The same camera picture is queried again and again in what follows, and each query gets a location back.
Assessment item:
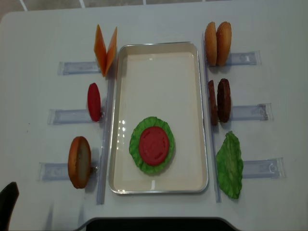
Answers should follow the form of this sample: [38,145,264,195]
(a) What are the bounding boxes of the thin brown meat patty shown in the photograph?
[207,80,218,126]

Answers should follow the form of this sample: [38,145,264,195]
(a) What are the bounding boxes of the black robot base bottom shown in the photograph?
[81,218,237,231]

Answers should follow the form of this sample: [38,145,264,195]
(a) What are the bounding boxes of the red tomato slice on tray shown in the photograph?
[138,126,170,166]

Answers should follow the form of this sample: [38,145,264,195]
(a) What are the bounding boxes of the green lettuce leaf on tray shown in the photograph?
[129,116,175,175]

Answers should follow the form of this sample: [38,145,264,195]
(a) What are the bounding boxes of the upright red tomato slice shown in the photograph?
[87,83,101,122]

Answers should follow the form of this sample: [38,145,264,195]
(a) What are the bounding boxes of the right orange cheese slice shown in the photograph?
[104,27,117,76]

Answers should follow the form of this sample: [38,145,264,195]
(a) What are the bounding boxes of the orange cheese slice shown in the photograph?
[104,27,117,76]
[94,25,107,77]

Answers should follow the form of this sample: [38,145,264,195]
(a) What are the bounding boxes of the brown bread slice left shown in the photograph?
[68,136,91,189]

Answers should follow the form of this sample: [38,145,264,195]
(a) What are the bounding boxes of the left orange cheese slice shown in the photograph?
[94,25,107,77]

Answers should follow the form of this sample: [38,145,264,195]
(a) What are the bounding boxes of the upright green lettuce leaf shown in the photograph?
[216,131,244,200]

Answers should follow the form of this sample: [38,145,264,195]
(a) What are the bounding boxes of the silver metal tray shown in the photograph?
[108,42,208,194]

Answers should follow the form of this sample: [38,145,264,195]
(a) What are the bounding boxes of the long clear strip left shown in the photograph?
[96,78,115,205]

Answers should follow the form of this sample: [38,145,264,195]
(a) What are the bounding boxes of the long clear strip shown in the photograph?
[202,32,221,203]
[96,78,115,205]

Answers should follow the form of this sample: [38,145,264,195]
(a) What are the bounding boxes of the long clear strip right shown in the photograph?
[202,32,221,203]

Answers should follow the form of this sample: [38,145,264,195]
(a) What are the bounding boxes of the left bun half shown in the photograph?
[205,22,217,66]

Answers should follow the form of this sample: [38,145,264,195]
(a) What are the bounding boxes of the bun half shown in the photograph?
[205,22,217,66]
[216,22,232,66]

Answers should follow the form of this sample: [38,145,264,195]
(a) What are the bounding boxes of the right bun half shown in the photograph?
[216,22,232,66]

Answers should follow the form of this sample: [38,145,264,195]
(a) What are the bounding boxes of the dark object bottom left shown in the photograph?
[0,182,19,231]

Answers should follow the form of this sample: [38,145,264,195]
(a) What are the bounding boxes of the clear holder rail tomato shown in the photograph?
[47,109,95,125]

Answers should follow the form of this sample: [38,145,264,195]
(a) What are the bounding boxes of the clear holder rail cheese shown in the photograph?
[57,62,101,76]

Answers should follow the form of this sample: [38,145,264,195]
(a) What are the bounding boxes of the clear holder rail patties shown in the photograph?
[230,103,273,121]

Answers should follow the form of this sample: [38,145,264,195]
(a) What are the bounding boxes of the clear holder rail buns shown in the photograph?
[225,51,262,66]

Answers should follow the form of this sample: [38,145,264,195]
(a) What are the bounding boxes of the clear holder rail bread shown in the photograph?
[38,162,99,181]

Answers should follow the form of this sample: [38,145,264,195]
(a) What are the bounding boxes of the clear holder rail lettuce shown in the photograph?
[243,158,285,179]

